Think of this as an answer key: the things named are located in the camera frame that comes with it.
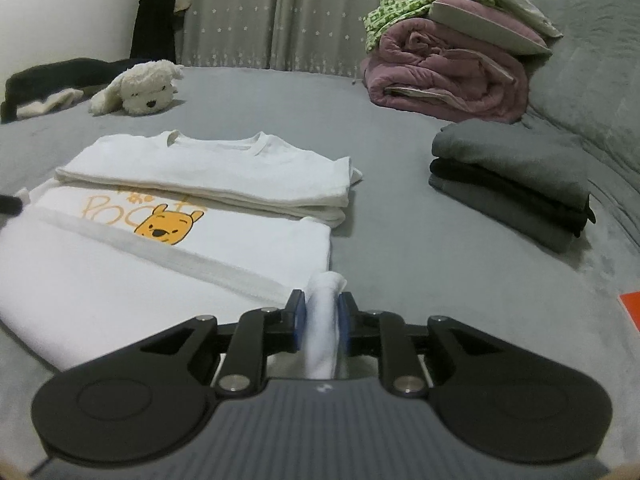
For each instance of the white plush dog toy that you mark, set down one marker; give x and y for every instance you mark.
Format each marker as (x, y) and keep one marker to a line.
(145, 90)

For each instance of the pink folded quilt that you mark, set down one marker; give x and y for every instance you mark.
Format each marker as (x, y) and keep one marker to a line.
(440, 70)

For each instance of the grey bed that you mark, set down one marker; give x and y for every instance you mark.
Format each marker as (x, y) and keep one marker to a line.
(400, 270)

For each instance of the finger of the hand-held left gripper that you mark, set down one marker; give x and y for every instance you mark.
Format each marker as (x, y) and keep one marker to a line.
(10, 205)

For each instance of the green patterned cloth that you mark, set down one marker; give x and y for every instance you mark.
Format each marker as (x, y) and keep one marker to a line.
(400, 5)

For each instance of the grey star-patterned curtain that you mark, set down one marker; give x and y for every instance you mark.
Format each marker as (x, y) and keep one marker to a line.
(300, 15)

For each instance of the black hanging garment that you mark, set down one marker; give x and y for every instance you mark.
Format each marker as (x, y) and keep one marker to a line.
(155, 15)

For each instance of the black cloth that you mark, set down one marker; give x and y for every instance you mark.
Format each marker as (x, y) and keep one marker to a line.
(60, 75)

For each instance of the orange booklet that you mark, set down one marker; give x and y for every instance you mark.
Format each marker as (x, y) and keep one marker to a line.
(631, 310)

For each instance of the grey quilted headboard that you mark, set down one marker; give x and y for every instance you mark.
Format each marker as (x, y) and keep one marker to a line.
(595, 60)

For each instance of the white sock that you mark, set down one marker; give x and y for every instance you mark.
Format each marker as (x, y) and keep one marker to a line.
(50, 102)

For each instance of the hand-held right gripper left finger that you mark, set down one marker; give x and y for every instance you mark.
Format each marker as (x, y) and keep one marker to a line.
(299, 317)

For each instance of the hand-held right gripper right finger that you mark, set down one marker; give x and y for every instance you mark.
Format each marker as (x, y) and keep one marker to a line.
(342, 320)

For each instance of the white long-sleeve printed shirt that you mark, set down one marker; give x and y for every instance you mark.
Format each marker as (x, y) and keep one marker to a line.
(175, 280)

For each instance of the black folded garment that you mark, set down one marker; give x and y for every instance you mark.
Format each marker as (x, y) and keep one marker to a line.
(500, 185)

